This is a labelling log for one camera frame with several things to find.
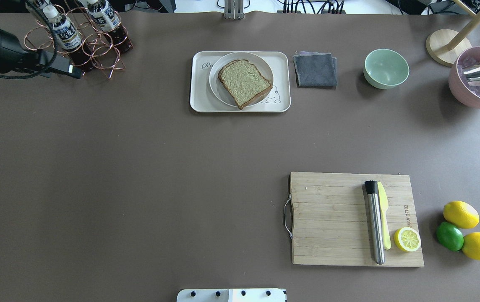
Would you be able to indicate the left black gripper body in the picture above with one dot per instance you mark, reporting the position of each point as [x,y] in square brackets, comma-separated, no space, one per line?
[1,47]

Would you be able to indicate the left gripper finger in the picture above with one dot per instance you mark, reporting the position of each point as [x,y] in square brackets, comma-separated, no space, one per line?
[50,63]

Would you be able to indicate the white round plate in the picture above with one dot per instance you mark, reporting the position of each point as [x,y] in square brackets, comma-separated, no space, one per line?
[218,89]

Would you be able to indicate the bread slice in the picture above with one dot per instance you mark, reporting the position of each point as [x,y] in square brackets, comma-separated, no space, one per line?
[244,82]

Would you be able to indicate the cream rabbit tray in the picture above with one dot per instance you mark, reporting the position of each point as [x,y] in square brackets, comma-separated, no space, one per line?
[202,99]

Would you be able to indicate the pink bowl with ice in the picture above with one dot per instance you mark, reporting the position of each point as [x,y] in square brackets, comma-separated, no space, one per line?
[465,92]

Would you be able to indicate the tea bottle upper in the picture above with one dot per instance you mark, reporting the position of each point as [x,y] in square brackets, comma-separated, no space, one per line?
[65,32]

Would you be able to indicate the wooden mug tree stand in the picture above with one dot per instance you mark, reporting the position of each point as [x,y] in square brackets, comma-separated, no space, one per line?
[445,45]

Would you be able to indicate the tea bottle lower left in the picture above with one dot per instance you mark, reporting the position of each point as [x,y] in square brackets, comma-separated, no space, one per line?
[107,21]

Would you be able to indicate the mint green bowl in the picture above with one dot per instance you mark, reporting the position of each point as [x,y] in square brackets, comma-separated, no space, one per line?
[385,69]

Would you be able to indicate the yellow lemon upper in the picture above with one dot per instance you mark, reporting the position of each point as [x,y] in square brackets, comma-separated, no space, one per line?
[461,214]

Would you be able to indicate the green lime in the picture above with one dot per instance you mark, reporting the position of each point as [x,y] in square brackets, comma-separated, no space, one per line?
[450,236]

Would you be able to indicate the yellow plastic knife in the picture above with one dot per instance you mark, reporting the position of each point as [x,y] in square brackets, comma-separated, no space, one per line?
[384,207]

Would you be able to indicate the steel pepper grinder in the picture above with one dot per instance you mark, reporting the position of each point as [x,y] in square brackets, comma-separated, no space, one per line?
[372,195]

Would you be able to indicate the half lemon slice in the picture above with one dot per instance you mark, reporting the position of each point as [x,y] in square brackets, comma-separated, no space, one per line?
[407,239]

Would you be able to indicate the grey folded cloth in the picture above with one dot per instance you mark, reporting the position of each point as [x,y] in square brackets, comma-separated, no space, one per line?
[314,69]

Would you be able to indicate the copper wire bottle rack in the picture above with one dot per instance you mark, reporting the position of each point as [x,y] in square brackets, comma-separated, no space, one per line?
[95,52]

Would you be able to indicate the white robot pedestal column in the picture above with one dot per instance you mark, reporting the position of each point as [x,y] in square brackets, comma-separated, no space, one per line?
[271,294]

